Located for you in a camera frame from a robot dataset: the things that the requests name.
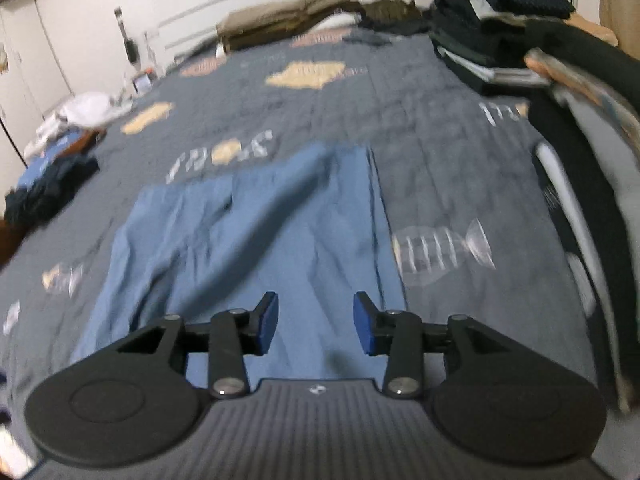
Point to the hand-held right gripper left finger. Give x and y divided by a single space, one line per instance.
267 322

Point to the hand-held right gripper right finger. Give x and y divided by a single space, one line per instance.
362 325

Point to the blue garment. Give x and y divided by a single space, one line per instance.
250 240

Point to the navy clothes heap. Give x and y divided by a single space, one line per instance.
50 190

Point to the mixed folded clothes stack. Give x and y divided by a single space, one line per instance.
590 160

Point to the stack of dark folded clothes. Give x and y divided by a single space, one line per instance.
480 35

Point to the grey printed bed quilt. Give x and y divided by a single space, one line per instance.
425 160

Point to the brown fleece garment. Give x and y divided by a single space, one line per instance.
82 142

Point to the small white box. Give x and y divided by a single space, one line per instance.
142 82

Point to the blue quilted pillow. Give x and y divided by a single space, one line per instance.
45 165

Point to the white hoodie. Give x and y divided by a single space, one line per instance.
85 110

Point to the dark grey cloth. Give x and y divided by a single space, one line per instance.
395 35

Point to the black hairbrush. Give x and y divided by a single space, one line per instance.
131 50

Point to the white pillow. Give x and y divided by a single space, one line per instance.
340 21

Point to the folded khaki brown bedding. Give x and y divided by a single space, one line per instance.
280 17

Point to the olive mottled cloth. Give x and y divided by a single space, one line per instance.
390 12

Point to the white wardrobe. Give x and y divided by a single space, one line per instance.
30 60

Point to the beige curtain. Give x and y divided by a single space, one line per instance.
620 0

